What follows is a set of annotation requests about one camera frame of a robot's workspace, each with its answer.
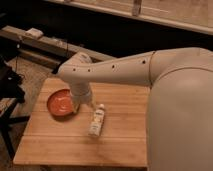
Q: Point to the orange ceramic bowl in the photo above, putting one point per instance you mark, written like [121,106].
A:
[60,103]

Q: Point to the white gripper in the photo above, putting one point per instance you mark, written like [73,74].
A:
[81,93]

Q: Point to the long wooden beam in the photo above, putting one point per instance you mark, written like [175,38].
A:
[49,44]

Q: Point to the black stand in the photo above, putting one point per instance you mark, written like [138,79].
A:
[10,88]

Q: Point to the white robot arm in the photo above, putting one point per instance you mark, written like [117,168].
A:
[179,119]

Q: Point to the wooden table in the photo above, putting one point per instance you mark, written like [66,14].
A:
[47,141]

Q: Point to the small white box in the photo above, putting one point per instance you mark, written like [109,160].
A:
[35,33]

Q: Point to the white plastic bottle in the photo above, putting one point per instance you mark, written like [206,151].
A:
[97,121]

